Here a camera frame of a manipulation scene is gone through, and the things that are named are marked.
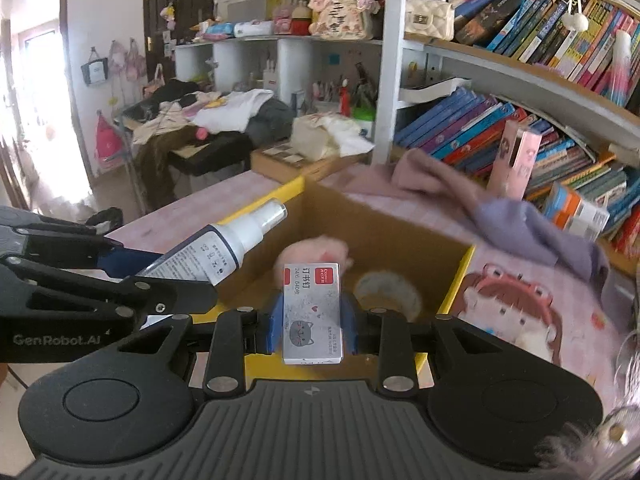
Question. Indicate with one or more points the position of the pink plush pig toy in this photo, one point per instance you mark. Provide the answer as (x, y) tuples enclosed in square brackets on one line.
[(321, 249)]

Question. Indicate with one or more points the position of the purple pink cloth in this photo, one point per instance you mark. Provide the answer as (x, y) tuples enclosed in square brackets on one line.
[(513, 226)]

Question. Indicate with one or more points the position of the white bookshelf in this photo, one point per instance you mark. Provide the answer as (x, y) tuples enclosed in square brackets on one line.
[(398, 61)]

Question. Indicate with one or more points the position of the white spray bottle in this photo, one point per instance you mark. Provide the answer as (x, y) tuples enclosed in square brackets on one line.
[(218, 250)]

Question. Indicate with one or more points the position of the orange blue white boxes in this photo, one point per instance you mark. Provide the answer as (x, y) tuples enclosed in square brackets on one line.
[(572, 213)]

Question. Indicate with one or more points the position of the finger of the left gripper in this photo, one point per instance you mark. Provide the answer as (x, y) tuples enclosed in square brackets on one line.
[(29, 286), (63, 244)]

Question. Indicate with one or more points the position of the white tissue bag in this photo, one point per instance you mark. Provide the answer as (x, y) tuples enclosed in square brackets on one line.
[(325, 135)]

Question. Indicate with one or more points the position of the pink cylindrical container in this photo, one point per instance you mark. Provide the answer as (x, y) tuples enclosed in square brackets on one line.
[(514, 162)]

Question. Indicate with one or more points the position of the pile of clothes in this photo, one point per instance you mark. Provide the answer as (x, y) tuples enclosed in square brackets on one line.
[(181, 128)]

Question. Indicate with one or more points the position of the white quilted handbag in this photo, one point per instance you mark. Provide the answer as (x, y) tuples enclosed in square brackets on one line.
[(430, 19)]

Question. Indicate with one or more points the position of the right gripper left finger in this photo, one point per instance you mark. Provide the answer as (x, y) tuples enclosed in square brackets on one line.
[(239, 333)]

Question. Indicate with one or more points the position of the wooden chessboard box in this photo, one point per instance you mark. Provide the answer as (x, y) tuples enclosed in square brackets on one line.
[(281, 163)]

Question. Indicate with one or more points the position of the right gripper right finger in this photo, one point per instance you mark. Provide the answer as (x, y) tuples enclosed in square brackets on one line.
[(389, 336)]

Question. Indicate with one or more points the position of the yellow tape roll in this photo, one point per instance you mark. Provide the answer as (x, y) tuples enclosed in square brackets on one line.
[(388, 290)]

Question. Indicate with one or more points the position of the small white card box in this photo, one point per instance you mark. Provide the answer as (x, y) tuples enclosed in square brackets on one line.
[(312, 331)]

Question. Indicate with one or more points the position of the pink checkered tablecloth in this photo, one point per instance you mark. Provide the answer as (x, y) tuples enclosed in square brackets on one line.
[(590, 343)]

